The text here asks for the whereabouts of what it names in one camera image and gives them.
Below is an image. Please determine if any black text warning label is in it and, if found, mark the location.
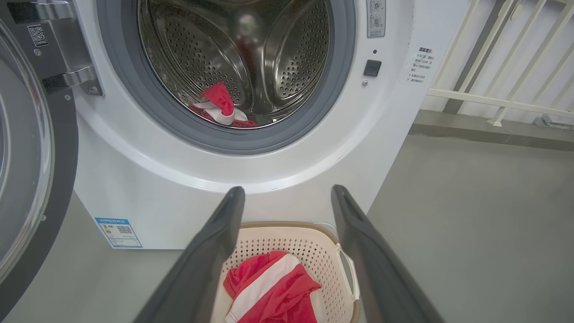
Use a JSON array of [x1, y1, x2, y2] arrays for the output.
[[406, 45, 436, 86]]

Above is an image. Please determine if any white QR code sticker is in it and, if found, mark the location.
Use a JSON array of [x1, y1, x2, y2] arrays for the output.
[[28, 25, 49, 48]]

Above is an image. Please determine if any white front-load washing machine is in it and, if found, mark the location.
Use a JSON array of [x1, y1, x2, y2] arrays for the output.
[[72, 0, 471, 249]]

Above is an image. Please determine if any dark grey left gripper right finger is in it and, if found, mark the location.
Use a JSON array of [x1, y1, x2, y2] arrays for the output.
[[331, 184, 444, 323]]

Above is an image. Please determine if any red and white garment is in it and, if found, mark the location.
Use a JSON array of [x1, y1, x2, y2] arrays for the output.
[[188, 82, 259, 129]]

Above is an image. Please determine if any blue energy label sticker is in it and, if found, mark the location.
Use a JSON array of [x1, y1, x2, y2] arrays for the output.
[[94, 218, 143, 249]]

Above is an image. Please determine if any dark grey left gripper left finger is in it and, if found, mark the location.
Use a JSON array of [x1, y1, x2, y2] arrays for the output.
[[135, 186, 246, 323]]

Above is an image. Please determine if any red garment with white stripe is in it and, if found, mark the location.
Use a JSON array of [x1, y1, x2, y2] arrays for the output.
[[223, 250, 322, 323]]

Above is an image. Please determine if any grey instruction sticker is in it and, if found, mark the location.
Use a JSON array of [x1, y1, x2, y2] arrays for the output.
[[367, 0, 386, 39]]

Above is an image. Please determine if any cream perforated laundry basket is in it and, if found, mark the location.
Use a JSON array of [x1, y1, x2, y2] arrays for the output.
[[211, 221, 361, 323]]

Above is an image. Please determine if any white metal railing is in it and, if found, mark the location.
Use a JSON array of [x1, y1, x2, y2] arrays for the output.
[[426, 0, 574, 127]]

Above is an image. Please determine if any dark grey round washer door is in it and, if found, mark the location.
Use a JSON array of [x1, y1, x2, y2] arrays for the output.
[[0, 0, 104, 310]]

